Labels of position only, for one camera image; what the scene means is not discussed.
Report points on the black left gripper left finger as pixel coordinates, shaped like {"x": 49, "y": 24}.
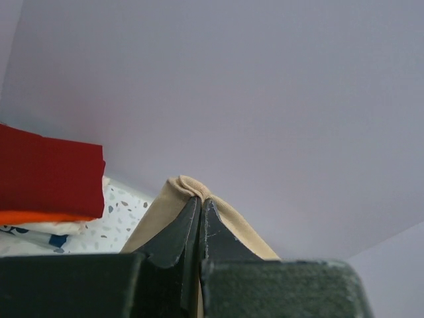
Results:
{"x": 78, "y": 286}

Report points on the folded orange t-shirt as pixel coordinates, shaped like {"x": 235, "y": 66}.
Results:
{"x": 10, "y": 217}

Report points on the folded white blue t-shirt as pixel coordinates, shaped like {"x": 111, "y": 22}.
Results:
{"x": 41, "y": 239}

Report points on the beige t-shirt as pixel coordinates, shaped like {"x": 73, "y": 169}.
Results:
{"x": 155, "y": 218}

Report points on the folded red t-shirt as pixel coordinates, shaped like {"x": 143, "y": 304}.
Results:
{"x": 50, "y": 175}

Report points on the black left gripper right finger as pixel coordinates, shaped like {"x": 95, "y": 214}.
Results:
{"x": 237, "y": 283}

